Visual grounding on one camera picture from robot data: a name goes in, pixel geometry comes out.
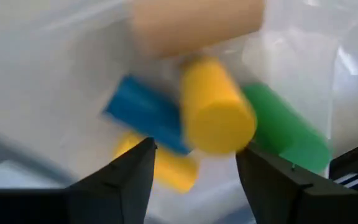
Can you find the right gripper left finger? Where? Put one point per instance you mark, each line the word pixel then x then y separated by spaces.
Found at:
pixel 120 193

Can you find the green cylinder block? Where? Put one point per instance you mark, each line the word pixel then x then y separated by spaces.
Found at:
pixel 284 130

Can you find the yellow cylinder block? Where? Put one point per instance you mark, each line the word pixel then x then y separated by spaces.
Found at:
pixel 174 171
pixel 216 118

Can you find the large clear plastic bin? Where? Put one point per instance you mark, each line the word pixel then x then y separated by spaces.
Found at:
pixel 42 77

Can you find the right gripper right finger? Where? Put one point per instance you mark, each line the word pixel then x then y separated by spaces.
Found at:
pixel 275 186

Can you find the black aluminium table frame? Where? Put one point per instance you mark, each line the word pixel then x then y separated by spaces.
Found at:
pixel 353 158

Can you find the blue cylinder block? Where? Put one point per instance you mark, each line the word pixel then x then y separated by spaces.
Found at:
pixel 148 112

